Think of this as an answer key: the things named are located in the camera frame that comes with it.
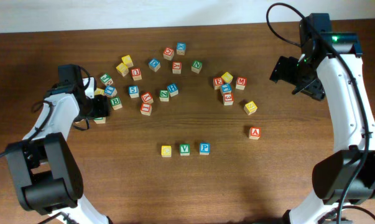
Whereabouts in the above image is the green R block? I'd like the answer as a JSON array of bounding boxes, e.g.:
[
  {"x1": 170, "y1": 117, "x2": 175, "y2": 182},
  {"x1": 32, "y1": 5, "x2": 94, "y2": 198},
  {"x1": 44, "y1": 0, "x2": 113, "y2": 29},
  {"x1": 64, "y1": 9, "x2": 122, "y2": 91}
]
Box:
[{"x1": 93, "y1": 117, "x2": 106, "y2": 124}]

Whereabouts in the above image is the yellow C block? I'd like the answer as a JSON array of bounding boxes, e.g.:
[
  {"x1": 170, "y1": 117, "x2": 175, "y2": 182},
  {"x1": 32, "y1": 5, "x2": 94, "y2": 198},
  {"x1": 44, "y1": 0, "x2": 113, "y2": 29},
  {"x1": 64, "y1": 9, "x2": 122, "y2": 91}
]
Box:
[{"x1": 161, "y1": 146, "x2": 172, "y2": 157}]

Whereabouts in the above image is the green V block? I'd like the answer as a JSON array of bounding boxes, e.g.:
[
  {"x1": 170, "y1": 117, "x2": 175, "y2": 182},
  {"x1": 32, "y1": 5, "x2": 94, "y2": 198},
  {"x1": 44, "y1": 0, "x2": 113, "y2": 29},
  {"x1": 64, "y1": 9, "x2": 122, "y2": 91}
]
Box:
[{"x1": 180, "y1": 144, "x2": 190, "y2": 156}]

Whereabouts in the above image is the blue P block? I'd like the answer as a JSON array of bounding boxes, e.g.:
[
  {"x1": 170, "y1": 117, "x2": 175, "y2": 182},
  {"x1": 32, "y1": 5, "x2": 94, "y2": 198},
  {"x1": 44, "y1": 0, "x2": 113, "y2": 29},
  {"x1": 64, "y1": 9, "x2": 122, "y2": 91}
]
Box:
[{"x1": 199, "y1": 142, "x2": 210, "y2": 155}]

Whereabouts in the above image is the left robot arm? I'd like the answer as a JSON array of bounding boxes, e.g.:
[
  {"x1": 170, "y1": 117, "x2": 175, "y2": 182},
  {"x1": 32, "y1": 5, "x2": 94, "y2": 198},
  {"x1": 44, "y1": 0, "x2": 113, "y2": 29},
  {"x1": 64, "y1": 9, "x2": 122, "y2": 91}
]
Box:
[{"x1": 5, "y1": 64, "x2": 111, "y2": 223}]

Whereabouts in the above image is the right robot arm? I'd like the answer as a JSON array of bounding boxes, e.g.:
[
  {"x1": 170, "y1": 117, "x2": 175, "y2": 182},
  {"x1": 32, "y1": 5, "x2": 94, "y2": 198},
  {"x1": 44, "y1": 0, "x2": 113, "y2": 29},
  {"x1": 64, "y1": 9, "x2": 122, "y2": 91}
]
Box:
[{"x1": 271, "y1": 13, "x2": 375, "y2": 223}]

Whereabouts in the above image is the yellow block left cluster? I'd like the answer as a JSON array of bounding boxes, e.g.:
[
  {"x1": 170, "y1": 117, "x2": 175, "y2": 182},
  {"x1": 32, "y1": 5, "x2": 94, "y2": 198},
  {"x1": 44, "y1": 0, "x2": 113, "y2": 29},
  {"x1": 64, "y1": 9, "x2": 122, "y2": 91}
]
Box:
[{"x1": 94, "y1": 88, "x2": 104, "y2": 95}]

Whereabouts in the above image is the green J block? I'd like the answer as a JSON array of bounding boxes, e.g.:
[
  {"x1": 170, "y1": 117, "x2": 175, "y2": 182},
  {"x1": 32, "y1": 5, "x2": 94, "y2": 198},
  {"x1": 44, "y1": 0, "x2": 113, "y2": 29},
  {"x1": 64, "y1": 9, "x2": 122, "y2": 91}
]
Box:
[{"x1": 100, "y1": 73, "x2": 113, "y2": 86}]

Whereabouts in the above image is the blue block left cluster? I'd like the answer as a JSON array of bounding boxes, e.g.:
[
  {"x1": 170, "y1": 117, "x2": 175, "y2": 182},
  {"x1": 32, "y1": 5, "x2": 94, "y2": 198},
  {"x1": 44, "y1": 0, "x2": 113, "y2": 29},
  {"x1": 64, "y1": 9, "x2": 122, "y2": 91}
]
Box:
[{"x1": 104, "y1": 86, "x2": 118, "y2": 98}]

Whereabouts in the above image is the green B block centre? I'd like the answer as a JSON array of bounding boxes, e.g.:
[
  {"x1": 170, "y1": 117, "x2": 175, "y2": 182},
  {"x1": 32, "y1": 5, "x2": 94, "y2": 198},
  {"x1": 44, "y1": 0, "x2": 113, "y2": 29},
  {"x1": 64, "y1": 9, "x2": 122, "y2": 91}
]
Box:
[{"x1": 110, "y1": 97, "x2": 123, "y2": 110}]

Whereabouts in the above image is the yellow block lower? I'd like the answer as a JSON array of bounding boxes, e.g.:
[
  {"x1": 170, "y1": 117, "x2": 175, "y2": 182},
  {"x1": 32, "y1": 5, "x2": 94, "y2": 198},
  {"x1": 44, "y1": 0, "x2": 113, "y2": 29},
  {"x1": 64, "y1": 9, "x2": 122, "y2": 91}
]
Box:
[{"x1": 116, "y1": 63, "x2": 129, "y2": 77}]

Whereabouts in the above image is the yellow block upper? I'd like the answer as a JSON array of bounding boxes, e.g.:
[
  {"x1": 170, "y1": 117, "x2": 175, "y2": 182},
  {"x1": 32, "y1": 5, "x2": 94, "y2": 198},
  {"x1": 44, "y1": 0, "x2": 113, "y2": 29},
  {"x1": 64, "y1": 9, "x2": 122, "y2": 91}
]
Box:
[{"x1": 121, "y1": 55, "x2": 134, "y2": 68}]

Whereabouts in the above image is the blue 5 block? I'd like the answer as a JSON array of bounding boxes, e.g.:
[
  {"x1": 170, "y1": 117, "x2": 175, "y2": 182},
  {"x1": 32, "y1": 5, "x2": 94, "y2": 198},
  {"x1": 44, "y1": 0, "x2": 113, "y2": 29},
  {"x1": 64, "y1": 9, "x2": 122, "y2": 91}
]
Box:
[{"x1": 128, "y1": 85, "x2": 139, "y2": 98}]

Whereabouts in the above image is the red U block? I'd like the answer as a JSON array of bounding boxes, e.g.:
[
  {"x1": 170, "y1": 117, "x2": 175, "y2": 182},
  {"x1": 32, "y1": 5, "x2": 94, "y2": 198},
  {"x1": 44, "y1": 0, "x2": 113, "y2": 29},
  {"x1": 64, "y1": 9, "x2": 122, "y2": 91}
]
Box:
[{"x1": 131, "y1": 68, "x2": 142, "y2": 81}]

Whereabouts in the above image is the red Y block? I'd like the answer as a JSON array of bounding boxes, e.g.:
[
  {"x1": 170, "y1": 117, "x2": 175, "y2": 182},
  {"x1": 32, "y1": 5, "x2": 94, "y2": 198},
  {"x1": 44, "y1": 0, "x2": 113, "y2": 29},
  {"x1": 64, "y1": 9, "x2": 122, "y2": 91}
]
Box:
[{"x1": 141, "y1": 92, "x2": 154, "y2": 104}]

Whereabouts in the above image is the blue D block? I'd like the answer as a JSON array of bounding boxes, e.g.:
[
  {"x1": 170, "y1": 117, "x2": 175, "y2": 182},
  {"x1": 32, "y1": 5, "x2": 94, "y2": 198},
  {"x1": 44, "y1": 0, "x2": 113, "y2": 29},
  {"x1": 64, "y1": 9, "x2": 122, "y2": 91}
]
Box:
[{"x1": 149, "y1": 58, "x2": 160, "y2": 72}]

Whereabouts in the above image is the red M block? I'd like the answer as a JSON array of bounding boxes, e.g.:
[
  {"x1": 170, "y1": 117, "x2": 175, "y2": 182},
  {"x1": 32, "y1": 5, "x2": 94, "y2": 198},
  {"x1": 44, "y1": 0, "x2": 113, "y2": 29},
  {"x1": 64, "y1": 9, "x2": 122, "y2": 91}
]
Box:
[{"x1": 236, "y1": 77, "x2": 247, "y2": 90}]

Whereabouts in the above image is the yellow S block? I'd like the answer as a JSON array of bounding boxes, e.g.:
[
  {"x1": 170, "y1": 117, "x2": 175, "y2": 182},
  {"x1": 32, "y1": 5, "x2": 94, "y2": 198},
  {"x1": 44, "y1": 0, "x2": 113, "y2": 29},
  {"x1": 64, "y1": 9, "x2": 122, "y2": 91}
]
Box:
[{"x1": 244, "y1": 101, "x2": 257, "y2": 115}]

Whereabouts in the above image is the green Z block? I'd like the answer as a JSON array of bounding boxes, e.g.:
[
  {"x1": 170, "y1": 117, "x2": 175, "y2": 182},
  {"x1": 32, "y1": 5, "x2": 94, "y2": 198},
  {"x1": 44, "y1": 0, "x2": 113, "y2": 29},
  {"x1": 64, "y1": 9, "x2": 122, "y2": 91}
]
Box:
[{"x1": 159, "y1": 90, "x2": 170, "y2": 102}]

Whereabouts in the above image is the yellow 8 block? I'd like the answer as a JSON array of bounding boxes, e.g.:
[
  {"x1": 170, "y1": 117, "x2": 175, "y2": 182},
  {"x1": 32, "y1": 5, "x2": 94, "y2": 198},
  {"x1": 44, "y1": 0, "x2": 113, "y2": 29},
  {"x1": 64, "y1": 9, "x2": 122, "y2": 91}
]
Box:
[{"x1": 221, "y1": 72, "x2": 233, "y2": 84}]

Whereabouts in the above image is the red Q block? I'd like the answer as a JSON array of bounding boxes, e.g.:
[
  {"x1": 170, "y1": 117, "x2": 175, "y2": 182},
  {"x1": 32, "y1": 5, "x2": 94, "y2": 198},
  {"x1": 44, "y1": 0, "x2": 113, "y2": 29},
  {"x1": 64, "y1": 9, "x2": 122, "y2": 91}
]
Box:
[{"x1": 163, "y1": 47, "x2": 175, "y2": 60}]

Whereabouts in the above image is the blue H block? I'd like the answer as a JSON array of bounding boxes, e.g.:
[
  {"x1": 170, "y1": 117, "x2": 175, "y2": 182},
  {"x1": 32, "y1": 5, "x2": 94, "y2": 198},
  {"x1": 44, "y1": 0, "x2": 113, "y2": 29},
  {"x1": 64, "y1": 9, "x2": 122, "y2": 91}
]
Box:
[{"x1": 167, "y1": 83, "x2": 178, "y2": 97}]

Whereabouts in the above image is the red 3 block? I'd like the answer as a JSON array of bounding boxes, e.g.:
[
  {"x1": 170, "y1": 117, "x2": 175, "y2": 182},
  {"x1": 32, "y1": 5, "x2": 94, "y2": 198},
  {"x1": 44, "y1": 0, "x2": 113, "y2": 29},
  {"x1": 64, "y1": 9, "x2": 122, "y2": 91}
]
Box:
[{"x1": 223, "y1": 93, "x2": 234, "y2": 106}]

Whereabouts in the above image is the red E block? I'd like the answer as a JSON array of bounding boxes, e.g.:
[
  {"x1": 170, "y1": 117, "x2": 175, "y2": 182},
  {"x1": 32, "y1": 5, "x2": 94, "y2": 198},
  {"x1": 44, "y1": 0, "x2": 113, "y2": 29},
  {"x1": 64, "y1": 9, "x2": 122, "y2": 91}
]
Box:
[{"x1": 213, "y1": 77, "x2": 224, "y2": 90}]

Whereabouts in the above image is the red A block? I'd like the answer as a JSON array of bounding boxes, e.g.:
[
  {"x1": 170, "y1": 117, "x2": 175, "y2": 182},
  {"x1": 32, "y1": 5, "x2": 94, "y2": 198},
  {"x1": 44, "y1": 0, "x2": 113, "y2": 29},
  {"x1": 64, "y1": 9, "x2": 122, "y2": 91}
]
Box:
[{"x1": 248, "y1": 127, "x2": 261, "y2": 139}]

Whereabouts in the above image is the blue X block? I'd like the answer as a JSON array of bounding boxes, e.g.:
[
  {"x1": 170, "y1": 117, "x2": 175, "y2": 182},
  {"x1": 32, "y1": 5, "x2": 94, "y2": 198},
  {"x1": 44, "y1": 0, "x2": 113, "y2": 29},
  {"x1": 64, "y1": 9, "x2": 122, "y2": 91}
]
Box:
[{"x1": 176, "y1": 42, "x2": 187, "y2": 55}]

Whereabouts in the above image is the green N block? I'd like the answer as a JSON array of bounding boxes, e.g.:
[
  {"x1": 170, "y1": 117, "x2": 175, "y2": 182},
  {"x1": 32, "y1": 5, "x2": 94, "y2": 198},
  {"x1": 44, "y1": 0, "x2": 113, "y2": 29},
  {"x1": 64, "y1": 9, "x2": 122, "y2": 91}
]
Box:
[{"x1": 192, "y1": 60, "x2": 203, "y2": 73}]

